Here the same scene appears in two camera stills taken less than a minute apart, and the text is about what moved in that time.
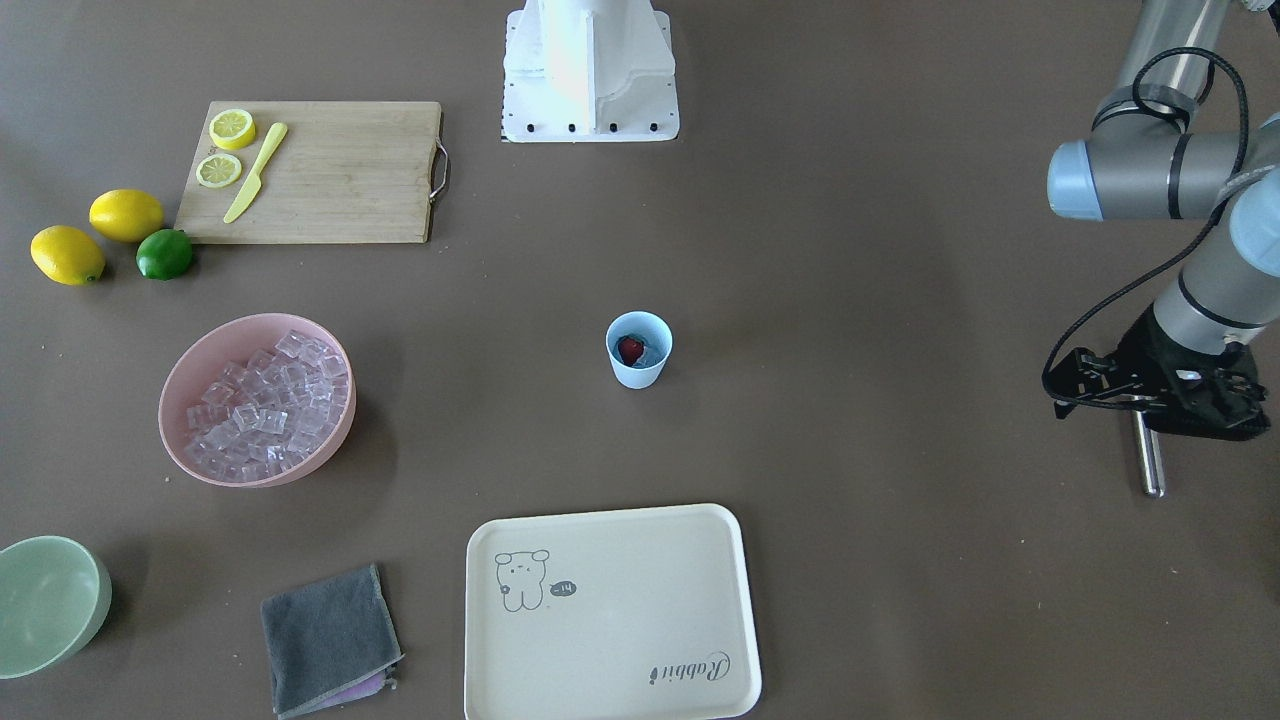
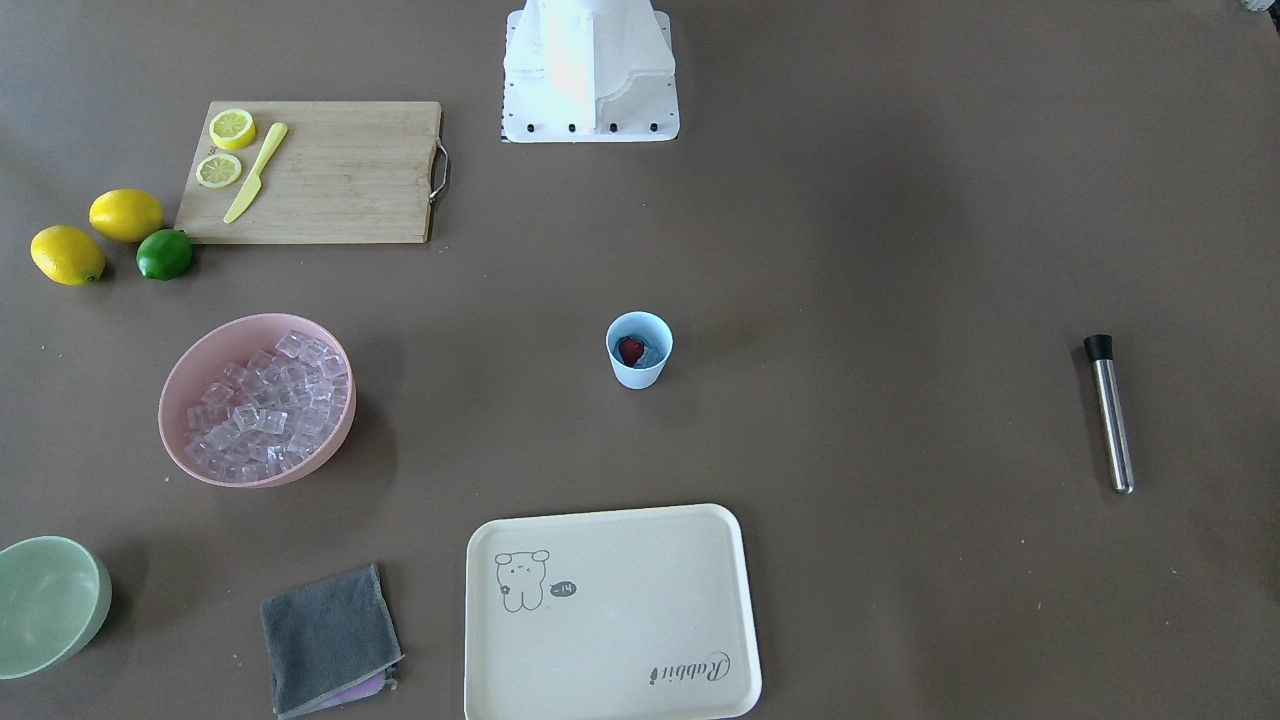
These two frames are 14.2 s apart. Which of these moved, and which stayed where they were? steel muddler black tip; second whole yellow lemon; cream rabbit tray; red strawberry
Moved: steel muddler black tip
Stayed: cream rabbit tray; second whole yellow lemon; red strawberry
